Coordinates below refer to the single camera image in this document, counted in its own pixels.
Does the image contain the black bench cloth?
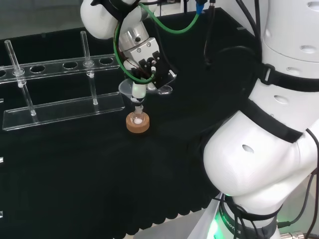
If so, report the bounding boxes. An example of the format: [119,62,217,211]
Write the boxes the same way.
[0,7,265,236]

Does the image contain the small round-bottom glass flask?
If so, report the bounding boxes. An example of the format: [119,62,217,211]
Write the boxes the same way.
[131,105,146,125]

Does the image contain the thick black cable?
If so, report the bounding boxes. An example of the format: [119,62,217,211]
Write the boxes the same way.
[235,0,262,43]

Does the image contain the clear acrylic funnel stand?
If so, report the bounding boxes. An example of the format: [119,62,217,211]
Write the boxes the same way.
[0,31,126,132]

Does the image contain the black base cable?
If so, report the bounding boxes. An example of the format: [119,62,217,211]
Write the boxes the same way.
[276,128,319,239]

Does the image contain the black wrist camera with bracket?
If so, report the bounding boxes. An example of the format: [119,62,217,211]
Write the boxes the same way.
[139,51,177,96]

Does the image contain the cork ring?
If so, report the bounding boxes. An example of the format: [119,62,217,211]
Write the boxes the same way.
[126,112,151,134]

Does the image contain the translucent plastic funnel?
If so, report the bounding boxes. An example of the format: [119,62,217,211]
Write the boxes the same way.
[118,79,150,107]

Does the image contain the thin black cable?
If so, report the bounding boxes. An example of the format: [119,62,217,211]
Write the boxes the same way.
[203,0,217,71]

